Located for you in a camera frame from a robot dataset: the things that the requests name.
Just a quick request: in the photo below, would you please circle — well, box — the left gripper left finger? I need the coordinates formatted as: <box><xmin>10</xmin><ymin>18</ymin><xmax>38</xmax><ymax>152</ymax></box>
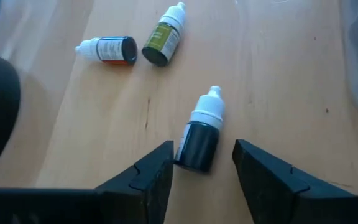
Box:
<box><xmin>0</xmin><ymin>140</ymin><xmax>174</xmax><ymax>224</ymax></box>

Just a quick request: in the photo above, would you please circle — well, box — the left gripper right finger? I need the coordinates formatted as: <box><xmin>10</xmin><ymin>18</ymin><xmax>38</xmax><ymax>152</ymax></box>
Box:
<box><xmin>233</xmin><ymin>139</ymin><xmax>358</xmax><ymax>224</ymax></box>

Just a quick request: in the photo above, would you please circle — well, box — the small black dropper bottle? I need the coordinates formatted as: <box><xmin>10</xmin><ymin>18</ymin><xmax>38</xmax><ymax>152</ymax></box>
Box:
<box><xmin>173</xmin><ymin>85</ymin><xmax>226</xmax><ymax>174</ymax></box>

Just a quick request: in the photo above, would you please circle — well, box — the small orange dropper bottle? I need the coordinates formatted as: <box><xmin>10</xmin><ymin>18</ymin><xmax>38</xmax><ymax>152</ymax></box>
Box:
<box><xmin>74</xmin><ymin>35</ymin><xmax>139</xmax><ymax>66</ymax></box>

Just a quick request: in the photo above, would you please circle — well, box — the small olive label dropper bottle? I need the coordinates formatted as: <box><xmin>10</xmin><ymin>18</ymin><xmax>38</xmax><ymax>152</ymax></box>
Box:
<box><xmin>141</xmin><ymin>1</ymin><xmax>187</xmax><ymax>67</ymax></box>

